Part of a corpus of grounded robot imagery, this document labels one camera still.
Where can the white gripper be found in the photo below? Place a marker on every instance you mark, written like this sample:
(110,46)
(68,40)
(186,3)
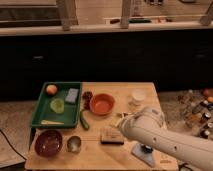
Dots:
(119,122)

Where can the wooden block eraser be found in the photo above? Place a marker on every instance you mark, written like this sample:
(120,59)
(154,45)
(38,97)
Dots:
(110,135)

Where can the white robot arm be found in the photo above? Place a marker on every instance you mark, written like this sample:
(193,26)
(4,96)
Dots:
(147,127)

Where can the red bowl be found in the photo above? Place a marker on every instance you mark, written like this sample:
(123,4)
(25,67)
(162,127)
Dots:
(102,104)

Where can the green cucumber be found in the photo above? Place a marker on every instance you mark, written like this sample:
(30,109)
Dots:
(83,121)

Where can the dark red grapes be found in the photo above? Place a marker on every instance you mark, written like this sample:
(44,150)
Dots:
(86,98)

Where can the small metal cup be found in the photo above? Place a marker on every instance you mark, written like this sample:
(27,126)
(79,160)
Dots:
(74,144)

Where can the grey blue sponge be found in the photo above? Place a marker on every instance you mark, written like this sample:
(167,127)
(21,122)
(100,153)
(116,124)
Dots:
(72,95)

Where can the green plastic tray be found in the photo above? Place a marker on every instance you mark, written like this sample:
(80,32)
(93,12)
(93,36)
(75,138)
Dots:
(43,111)

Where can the light green plastic cup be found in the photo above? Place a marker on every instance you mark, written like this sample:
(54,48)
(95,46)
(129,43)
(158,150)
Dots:
(57,105)

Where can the orange fruit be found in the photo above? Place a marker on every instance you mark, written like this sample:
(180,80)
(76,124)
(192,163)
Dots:
(51,89)

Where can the wooden stick in tray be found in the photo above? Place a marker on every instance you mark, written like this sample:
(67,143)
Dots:
(46,122)

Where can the spice bottle rack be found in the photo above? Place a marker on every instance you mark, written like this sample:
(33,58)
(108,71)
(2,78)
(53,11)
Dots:
(197,114)

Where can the white handled black brush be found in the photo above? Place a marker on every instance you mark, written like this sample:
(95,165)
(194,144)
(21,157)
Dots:
(146,149)

